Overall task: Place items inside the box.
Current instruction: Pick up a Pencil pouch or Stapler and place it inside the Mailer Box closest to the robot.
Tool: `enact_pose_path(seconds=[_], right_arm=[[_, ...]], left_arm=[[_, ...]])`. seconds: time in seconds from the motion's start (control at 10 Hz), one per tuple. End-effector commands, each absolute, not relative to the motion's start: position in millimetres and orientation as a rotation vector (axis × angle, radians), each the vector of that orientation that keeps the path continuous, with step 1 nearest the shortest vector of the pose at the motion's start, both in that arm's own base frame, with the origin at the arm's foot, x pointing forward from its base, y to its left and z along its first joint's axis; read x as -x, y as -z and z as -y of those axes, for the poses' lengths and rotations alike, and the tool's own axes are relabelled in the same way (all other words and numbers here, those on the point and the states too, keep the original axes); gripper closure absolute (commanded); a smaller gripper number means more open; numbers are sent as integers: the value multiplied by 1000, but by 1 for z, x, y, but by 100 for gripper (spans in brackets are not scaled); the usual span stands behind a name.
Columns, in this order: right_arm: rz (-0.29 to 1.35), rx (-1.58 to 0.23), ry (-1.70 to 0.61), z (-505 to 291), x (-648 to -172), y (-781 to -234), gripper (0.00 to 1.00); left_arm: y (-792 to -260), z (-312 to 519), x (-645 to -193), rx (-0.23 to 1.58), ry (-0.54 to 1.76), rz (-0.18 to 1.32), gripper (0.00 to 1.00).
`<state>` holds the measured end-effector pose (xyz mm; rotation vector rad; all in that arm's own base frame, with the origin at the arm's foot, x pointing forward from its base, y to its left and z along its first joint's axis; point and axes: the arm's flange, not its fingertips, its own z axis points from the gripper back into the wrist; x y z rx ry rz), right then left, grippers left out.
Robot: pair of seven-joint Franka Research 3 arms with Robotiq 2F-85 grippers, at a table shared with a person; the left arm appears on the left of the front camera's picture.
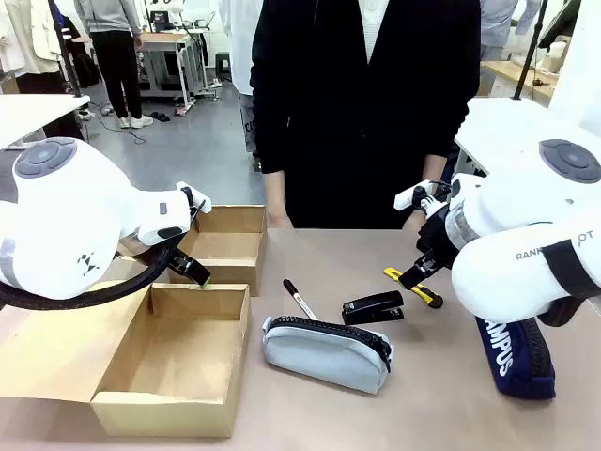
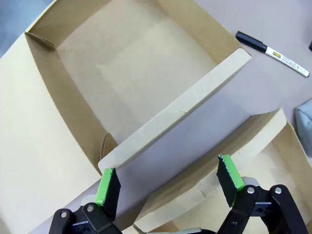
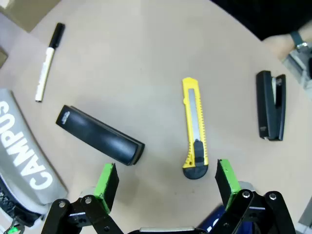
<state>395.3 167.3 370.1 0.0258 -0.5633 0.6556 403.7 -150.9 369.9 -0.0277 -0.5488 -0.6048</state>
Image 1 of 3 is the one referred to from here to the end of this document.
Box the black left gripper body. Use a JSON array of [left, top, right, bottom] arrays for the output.
[[162, 247, 191, 276]]

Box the white table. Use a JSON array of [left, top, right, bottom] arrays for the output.
[[453, 95, 601, 179], [0, 93, 92, 152]]

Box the navy pencil case white print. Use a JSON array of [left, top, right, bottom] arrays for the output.
[[474, 313, 558, 402]]

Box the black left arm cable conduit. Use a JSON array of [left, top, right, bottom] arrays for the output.
[[0, 234, 183, 312]]

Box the wooden table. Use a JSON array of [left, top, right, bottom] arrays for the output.
[[480, 59, 561, 103]]

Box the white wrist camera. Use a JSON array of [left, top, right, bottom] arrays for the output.
[[176, 180, 213, 218], [393, 179, 447, 211]]

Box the person in white shirt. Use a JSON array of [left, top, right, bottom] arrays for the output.
[[217, 0, 265, 157]]

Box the grey metal workbench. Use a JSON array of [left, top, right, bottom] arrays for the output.
[[134, 28, 211, 115]]

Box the black tripod pole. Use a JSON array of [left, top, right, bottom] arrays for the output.
[[512, 0, 551, 101], [48, 0, 85, 99]]

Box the black white marker pen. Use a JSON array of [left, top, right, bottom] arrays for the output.
[[282, 278, 321, 322]]

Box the person in cream coat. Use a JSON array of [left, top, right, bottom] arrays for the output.
[[0, 0, 66, 94]]

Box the person right hand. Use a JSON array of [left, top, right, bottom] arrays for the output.
[[267, 210, 295, 231]]

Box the person right forearm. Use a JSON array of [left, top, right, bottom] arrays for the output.
[[263, 169, 289, 217]]

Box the grey pencil case black zipper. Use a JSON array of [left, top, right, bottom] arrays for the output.
[[260, 315, 395, 396]]

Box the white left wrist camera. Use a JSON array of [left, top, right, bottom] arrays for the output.
[[176, 180, 213, 218]]

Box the black right arm cable strap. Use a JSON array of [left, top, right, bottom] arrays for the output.
[[536, 238, 601, 329]]

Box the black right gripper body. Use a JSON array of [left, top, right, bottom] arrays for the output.
[[415, 205, 455, 265]]

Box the person torso black jacket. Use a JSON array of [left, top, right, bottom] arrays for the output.
[[249, 0, 484, 231]]

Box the person in light blue shirt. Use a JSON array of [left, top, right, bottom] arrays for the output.
[[478, 0, 542, 94]]

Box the black stapler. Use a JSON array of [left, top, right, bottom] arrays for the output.
[[341, 289, 407, 327]]

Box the person in grey hoodie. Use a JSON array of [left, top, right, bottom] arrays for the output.
[[73, 0, 155, 130]]

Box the person left forearm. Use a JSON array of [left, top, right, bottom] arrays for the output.
[[422, 152, 451, 185]]

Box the large open cardboard box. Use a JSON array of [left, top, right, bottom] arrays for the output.
[[0, 268, 253, 440]]

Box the yellow black utility knife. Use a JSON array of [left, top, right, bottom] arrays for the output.
[[383, 267, 445, 310]]

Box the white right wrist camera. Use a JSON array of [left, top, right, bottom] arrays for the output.
[[393, 179, 447, 211]]

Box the person left hand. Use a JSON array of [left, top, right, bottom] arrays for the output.
[[402, 210, 425, 237]]

